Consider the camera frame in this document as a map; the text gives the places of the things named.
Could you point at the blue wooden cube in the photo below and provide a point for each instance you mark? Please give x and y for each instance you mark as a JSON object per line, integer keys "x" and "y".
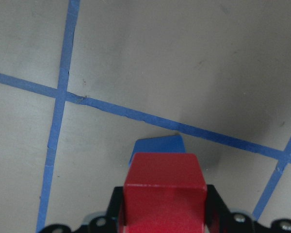
{"x": 148, "y": 150}

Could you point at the red wooden cube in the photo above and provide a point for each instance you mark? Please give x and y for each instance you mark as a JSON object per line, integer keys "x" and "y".
{"x": 164, "y": 193}

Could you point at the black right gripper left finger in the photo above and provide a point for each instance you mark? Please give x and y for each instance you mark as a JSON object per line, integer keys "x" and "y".
{"x": 100, "y": 222}

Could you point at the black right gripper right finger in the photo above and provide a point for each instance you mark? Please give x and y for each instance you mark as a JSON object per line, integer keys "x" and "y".
{"x": 219, "y": 219}

